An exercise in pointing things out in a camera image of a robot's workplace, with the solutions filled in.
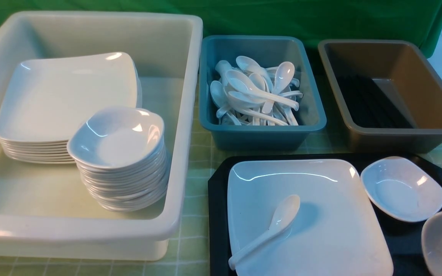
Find white square rice plate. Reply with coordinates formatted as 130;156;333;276
227;159;394;276

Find white ceramic spoon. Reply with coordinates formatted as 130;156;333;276
228;194;301;271

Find large white plastic tub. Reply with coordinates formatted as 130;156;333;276
0;11;203;261

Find black serving tray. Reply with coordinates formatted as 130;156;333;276
208;153;442;276

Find brown plastic bin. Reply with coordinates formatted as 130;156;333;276
318;39;442;153

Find bundle of black chopsticks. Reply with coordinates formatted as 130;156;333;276
336;75;414;129

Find green backdrop cloth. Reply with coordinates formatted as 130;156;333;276
0;0;442;57

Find stack of white square plates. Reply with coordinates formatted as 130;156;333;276
0;52;142;164

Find stack of white bowls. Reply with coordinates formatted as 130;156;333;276
67;106;171;212

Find green checkered tablecloth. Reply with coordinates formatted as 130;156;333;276
0;76;442;276

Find teal plastic bin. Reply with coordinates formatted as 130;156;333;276
198;35;327;151

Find pile of white spoons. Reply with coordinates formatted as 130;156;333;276
209;56;303;126

